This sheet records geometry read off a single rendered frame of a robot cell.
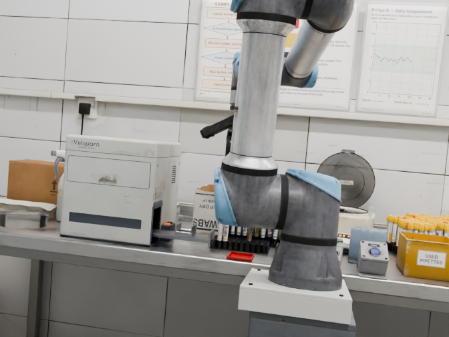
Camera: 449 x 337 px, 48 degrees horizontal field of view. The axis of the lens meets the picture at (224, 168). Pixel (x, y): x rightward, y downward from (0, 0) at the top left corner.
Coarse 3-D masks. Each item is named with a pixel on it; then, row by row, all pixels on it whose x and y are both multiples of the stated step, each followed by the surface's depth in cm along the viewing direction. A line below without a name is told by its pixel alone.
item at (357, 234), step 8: (352, 232) 144; (360, 232) 143; (368, 232) 143; (376, 232) 142; (384, 232) 142; (352, 240) 144; (360, 240) 143; (368, 240) 143; (376, 240) 142; (384, 240) 142; (352, 248) 144; (352, 256) 144
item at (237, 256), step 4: (232, 252) 141; (236, 252) 141; (228, 256) 135; (232, 256) 138; (236, 256) 139; (240, 256) 139; (244, 256) 139; (248, 256) 140; (252, 256) 137; (236, 260) 135; (240, 260) 134; (244, 260) 134; (248, 260) 134; (252, 260) 136
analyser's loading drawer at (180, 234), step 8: (176, 224) 142; (152, 232) 143; (160, 232) 144; (168, 232) 145; (176, 232) 142; (184, 232) 141; (192, 232) 142; (184, 240) 141; (192, 240) 141; (200, 240) 140; (208, 240) 140
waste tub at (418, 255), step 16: (400, 240) 141; (416, 240) 131; (432, 240) 143; (448, 240) 139; (400, 256) 139; (416, 256) 132; (432, 256) 131; (448, 256) 130; (416, 272) 132; (432, 272) 131; (448, 272) 130
